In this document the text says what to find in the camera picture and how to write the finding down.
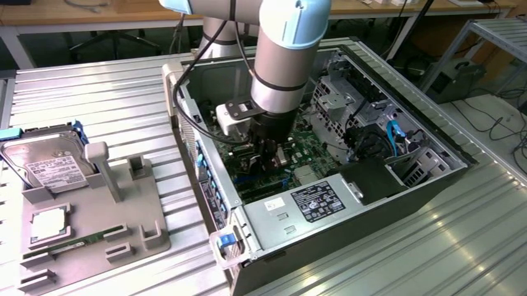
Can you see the grey parts rack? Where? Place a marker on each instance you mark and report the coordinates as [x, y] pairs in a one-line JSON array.
[[103, 203]]

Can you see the silver CPU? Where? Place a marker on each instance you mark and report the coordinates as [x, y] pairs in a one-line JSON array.
[[49, 225]]

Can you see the silver hard disk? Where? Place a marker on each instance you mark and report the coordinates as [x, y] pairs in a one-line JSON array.
[[45, 163]]

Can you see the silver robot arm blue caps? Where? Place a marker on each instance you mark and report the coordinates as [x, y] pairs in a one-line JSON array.
[[280, 61]]

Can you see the green motherboard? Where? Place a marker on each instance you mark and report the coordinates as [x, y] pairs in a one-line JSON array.
[[304, 151]]

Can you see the open black PC case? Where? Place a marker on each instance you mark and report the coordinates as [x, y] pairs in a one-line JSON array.
[[329, 234]]

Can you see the wooden desk white frame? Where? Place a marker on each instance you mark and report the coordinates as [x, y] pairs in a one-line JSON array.
[[103, 15]]

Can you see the blue disk carrier frame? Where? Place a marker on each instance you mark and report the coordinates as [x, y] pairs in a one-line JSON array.
[[12, 134]]

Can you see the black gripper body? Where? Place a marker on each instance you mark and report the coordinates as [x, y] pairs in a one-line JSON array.
[[275, 126]]

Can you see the aluminium slat side table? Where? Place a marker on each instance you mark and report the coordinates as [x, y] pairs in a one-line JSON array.
[[493, 34]]

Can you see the green RAM stick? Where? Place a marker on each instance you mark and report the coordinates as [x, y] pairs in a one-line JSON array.
[[73, 243]]

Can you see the small silver heat sink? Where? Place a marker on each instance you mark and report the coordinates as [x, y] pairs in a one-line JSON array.
[[308, 176]]

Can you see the black office chair base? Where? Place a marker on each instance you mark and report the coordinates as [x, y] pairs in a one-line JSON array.
[[115, 41]]

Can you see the blue case release latch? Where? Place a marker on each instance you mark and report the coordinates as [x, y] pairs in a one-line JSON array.
[[224, 240]]

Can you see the grey box device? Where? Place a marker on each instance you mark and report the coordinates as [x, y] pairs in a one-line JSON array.
[[459, 81]]

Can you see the silver power supply unit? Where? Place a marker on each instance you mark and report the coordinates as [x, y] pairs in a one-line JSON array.
[[304, 209]]

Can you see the silver metal drive cage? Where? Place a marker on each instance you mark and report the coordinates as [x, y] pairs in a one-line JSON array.
[[341, 101]]

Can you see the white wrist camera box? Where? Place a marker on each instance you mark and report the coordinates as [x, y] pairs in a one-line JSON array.
[[228, 118]]

